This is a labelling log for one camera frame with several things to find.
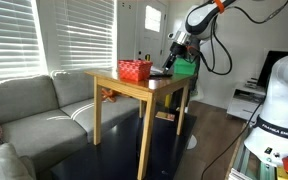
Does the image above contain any wooden side table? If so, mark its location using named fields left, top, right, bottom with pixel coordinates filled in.
left=86, top=69, right=192, bottom=180

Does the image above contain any black remote control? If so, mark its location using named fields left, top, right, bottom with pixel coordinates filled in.
left=149, top=74, right=172, bottom=79

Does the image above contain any green plastic box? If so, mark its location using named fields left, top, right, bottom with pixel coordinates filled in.
left=174, top=58, right=196, bottom=75

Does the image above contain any dark blue rug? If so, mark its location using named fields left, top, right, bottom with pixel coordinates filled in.
left=51, top=113, right=196, bottom=180

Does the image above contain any right window blind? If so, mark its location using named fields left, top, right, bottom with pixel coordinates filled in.
left=54, top=0, right=115, bottom=70

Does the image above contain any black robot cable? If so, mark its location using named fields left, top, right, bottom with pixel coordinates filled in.
left=200, top=99, right=265, bottom=180

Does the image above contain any white door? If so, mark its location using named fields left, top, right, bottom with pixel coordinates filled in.
left=136, top=0, right=166, bottom=67

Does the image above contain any orange book on floor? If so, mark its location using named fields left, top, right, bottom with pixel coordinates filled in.
left=155, top=111, right=175, bottom=121

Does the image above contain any orange plush toy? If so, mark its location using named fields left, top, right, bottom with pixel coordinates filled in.
left=101, top=88, right=126, bottom=103

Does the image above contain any red woven basket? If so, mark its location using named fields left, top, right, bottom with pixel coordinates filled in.
left=118, top=60, right=152, bottom=81

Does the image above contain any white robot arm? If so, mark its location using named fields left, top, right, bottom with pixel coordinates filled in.
left=163, top=0, right=288, bottom=167

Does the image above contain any grey sofa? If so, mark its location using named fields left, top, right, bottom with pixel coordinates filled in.
left=0, top=69, right=145, bottom=180

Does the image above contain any left window blind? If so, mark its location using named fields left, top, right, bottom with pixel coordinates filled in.
left=0, top=0, right=47, bottom=79

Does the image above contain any black monitor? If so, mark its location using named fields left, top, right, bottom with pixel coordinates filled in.
left=257, top=50, right=288, bottom=89

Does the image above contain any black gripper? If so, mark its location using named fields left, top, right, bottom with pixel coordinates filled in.
left=163, top=42, right=198, bottom=74

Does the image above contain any grey cushion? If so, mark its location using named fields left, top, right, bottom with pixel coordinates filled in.
left=0, top=143, right=35, bottom=180

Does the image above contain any white tv stand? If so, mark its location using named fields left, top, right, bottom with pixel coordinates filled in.
left=227, top=83, right=266, bottom=121

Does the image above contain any window blind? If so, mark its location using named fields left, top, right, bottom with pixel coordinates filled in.
left=0, top=0, right=47, bottom=79
left=54, top=0, right=115, bottom=70

